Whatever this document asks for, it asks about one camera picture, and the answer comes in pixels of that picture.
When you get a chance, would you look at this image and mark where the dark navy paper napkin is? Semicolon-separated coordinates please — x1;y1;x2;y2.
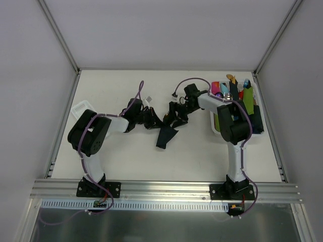
156;121;178;149

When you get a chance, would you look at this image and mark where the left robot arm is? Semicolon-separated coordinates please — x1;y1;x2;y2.
68;96;162;197

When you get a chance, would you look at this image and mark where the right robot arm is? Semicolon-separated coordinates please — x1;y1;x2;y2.
163;84;252;200

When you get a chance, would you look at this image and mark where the pink napkin roll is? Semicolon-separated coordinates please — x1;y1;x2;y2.
211;81;221;95

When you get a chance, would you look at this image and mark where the light blue napkin roll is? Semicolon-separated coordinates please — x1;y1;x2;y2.
220;83;229;95

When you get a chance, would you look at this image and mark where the dark navy napkin roll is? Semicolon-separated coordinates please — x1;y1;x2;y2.
229;81;239;101

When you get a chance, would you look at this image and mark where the tall green napkin roll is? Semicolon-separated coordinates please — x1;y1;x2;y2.
243;87;254;115

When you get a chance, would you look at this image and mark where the black napkin roll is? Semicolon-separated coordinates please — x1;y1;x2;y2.
253;105;264;134

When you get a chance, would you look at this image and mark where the iridescent spoon in bin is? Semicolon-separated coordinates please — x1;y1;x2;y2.
215;92;224;99

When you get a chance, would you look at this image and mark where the silver spoon in bin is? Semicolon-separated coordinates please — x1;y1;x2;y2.
224;92;233;100

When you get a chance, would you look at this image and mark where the large white storage bin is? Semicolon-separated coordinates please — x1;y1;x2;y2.
211;78;264;137

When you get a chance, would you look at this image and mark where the blue fork in bin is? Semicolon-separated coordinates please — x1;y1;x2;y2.
243;79;251;89

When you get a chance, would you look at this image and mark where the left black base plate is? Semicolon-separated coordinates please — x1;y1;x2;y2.
76;179;121;198

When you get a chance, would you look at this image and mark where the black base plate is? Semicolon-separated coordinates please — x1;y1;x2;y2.
76;179;121;198
209;184;255;201

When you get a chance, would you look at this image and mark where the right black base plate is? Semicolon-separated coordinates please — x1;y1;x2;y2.
209;184;255;201

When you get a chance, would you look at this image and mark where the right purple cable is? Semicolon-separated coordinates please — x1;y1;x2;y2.
171;77;259;217

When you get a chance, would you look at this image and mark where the aluminium mounting rail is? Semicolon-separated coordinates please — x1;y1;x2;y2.
30;178;303;204

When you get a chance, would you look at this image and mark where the white slotted cable duct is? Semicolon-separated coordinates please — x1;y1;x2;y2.
40;199;229;213

